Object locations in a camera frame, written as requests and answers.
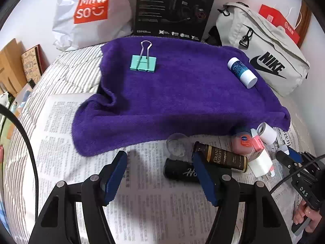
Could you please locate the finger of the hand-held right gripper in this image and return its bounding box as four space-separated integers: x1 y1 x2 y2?
286 146 309 163
276 150 295 169

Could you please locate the grey sling bag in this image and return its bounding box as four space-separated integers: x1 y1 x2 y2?
209 2 311 97

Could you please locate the brown patterned notebook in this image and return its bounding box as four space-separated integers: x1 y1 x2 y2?
21 44 50 84

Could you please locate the teal binder clip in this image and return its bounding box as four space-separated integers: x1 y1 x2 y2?
129 41 158 73

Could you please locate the person's right hand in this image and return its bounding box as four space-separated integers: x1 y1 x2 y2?
292 199 325 232

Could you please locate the black cable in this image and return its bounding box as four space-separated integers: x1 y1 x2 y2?
0 104 40 209
270 155 325 194

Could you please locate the white roll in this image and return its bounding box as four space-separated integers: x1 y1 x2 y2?
256 122 277 144

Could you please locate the pink round jar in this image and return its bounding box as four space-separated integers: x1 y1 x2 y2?
231 131 254 155

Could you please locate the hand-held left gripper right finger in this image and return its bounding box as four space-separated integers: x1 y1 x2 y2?
192 150 294 244

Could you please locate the wooden board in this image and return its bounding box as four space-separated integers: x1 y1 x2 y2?
295 0 312 49

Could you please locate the white shopping bag red label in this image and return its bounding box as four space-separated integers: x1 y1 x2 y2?
52 0 136 52

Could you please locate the newspaper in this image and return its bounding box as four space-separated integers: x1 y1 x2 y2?
38 94 305 244

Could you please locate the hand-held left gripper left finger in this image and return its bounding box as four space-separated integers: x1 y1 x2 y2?
29 150 129 244

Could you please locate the black tube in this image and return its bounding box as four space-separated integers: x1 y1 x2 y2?
163 158 201 183

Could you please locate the red paper bag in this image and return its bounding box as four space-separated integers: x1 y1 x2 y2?
258 4 301 45

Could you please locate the purple towel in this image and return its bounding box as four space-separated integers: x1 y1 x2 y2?
71 37 291 157

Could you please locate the white charger plug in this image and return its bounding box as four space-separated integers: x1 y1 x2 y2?
247 149 275 178

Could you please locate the blue white tube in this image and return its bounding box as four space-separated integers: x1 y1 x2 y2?
227 57 257 89

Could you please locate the black product box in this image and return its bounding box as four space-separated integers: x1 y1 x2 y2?
133 0 220 42

